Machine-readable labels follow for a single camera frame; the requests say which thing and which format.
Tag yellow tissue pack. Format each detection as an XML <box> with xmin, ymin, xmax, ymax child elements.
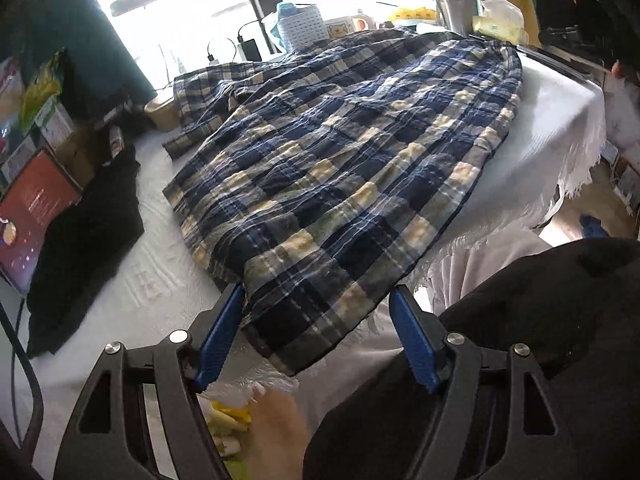
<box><xmin>472</xmin><ymin>0</ymin><xmax>528</xmax><ymax>43</ymax></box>

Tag tablet with red screen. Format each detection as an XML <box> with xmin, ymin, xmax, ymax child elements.
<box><xmin>0</xmin><ymin>147</ymin><xmax>83</xmax><ymax>296</ymax></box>

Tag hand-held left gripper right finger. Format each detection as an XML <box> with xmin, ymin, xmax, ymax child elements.
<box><xmin>389</xmin><ymin>284</ymin><xmax>583</xmax><ymax>480</ymax></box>

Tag black folded cloth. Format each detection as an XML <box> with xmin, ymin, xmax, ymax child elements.
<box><xmin>25</xmin><ymin>145</ymin><xmax>146</xmax><ymax>361</ymax></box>

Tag blue plaid pants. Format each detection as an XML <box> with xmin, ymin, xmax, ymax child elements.
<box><xmin>162</xmin><ymin>30</ymin><xmax>525</xmax><ymax>377</ymax></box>

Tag black appliance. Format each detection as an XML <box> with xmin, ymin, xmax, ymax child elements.
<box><xmin>537</xmin><ymin>0</ymin><xmax>640</xmax><ymax>61</ymax></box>

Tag black charger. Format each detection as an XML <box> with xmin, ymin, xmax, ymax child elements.
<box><xmin>237</xmin><ymin>35</ymin><xmax>263</xmax><ymax>61</ymax></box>

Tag cream cartoon mug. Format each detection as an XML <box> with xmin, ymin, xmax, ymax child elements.
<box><xmin>325</xmin><ymin>16</ymin><xmax>376</xmax><ymax>41</ymax></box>

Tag green yellow snack bag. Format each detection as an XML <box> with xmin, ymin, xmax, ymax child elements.
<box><xmin>20</xmin><ymin>47</ymin><xmax>68</xmax><ymax>131</ymax></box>

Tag dark teal curtain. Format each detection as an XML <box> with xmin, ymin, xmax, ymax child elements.
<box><xmin>0</xmin><ymin>0</ymin><xmax>158</xmax><ymax>126</ymax></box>

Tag red blue snack bag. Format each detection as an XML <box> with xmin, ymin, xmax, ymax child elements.
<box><xmin>0</xmin><ymin>55</ymin><xmax>26</xmax><ymax>151</ymax></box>

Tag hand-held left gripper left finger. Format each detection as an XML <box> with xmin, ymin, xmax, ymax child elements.
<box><xmin>52</xmin><ymin>284</ymin><xmax>247</xmax><ymax>480</ymax></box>

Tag steel tumbler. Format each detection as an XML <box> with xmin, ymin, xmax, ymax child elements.
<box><xmin>432</xmin><ymin>0</ymin><xmax>473</xmax><ymax>36</ymax></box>

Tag black flat device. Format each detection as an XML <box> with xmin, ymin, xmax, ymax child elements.
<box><xmin>515</xmin><ymin>42</ymin><xmax>601</xmax><ymax>86</ymax></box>

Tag small printed carton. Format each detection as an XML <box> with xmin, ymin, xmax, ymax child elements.
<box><xmin>35</xmin><ymin>97</ymin><xmax>76</xmax><ymax>148</ymax></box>

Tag person's right hand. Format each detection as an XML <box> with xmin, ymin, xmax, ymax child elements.
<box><xmin>249</xmin><ymin>386</ymin><xmax>310</xmax><ymax>480</ymax></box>

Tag white textured tablecloth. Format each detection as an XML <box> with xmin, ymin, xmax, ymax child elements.
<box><xmin>10</xmin><ymin>30</ymin><xmax>608</xmax><ymax>480</ymax></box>

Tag black cable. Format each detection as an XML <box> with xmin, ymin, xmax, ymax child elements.
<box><xmin>0</xmin><ymin>295</ymin><xmax>43</xmax><ymax>461</ymax></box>

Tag person's black clothing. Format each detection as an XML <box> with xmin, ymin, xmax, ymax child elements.
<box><xmin>302</xmin><ymin>237</ymin><xmax>640</xmax><ymax>480</ymax></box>

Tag beige lunch box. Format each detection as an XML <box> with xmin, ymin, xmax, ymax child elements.
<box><xmin>144</xmin><ymin>97</ymin><xmax>181</xmax><ymax>133</ymax></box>

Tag yellow plastic bag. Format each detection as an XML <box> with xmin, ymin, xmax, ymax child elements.
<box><xmin>390</xmin><ymin>6</ymin><xmax>438</xmax><ymax>23</ymax></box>

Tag white perforated basket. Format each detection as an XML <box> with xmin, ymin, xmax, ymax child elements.
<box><xmin>277</xmin><ymin>4</ymin><xmax>331</xmax><ymax>53</ymax></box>

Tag yellow plastic packet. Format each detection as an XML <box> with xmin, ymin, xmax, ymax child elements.
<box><xmin>197</xmin><ymin>392</ymin><xmax>256</xmax><ymax>456</ymax></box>

